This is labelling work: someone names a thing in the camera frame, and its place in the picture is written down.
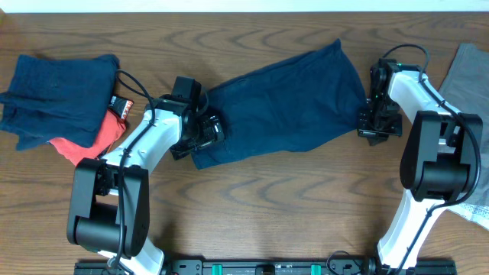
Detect navy blue shorts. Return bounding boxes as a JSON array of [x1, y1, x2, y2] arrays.
[[192, 40, 366, 170]]

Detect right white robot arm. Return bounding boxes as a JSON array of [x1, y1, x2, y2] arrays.
[[357, 58, 482, 274]]

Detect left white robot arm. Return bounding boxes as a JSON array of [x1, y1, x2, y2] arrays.
[[67, 99, 225, 275]]

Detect folded red garment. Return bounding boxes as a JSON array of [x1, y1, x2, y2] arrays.
[[50, 110, 126, 166]]

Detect grey shorts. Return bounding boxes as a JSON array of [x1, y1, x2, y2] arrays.
[[438, 43, 489, 207]]

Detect white patterned cloth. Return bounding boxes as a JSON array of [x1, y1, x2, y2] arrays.
[[449, 203, 489, 230]]

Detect folded navy garment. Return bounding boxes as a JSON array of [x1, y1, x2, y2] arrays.
[[1, 54, 119, 150]]

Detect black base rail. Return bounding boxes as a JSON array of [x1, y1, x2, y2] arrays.
[[73, 252, 458, 275]]

